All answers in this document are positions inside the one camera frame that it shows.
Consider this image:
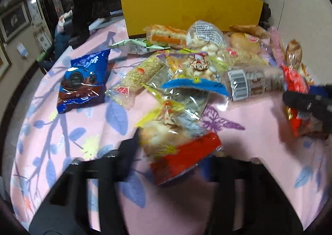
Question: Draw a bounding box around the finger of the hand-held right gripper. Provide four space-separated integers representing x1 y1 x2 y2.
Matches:
282 85 332 128

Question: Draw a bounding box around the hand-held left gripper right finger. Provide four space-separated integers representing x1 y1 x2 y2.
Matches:
200 155 304 235

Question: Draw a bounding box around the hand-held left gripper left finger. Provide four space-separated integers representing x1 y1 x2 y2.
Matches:
28 127 142 235

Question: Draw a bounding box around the red foil snack packet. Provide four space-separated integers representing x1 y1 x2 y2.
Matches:
281 65 328 139

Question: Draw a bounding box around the red yellow clear snack packet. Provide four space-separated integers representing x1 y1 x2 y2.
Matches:
136 100 223 186

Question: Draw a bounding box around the pink cracker packet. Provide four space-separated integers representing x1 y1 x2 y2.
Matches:
268 28 287 67

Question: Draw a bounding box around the small bread packet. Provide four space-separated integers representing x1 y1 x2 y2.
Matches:
230 32 261 54

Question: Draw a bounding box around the green white snack packet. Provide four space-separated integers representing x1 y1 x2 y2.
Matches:
107 38 172 55

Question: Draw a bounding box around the yellow cardboard box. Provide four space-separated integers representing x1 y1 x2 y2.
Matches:
119 0 264 38

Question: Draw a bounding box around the clear packet with barcode label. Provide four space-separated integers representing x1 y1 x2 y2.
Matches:
224 66 285 102

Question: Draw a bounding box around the brown pastry packet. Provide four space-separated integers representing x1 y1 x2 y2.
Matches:
285 39 303 69

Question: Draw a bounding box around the silver foil snack packet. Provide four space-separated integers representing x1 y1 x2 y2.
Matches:
146 68 212 121

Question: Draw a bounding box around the blue chocolate cookie packet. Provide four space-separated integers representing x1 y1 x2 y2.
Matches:
56 49 111 114

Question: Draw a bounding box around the tan pastry packet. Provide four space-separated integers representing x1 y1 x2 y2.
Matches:
229 24 270 39

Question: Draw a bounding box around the cartoon snack packet blue stripe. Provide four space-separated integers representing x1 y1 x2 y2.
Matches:
158 52 230 98

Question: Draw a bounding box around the clear bag of white puffs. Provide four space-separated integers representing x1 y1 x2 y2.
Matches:
186 20 229 56

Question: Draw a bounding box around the orange striped rice cracker packet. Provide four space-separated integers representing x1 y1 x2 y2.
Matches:
144 24 188 48

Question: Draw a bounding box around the green plastic object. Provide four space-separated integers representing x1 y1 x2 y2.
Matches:
36 52 51 63

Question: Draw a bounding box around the small framed picture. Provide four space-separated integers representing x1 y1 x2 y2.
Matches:
34 28 52 52

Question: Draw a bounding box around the dark framed picture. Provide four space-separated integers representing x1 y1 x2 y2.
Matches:
50 0 65 16

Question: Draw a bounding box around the framed picture white mat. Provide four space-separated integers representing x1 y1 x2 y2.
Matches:
26 0 43 27

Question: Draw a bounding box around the large framed picture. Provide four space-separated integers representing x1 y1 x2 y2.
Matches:
0 2 31 42

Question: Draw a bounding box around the white wall device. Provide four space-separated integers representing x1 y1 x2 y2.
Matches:
16 43 29 58

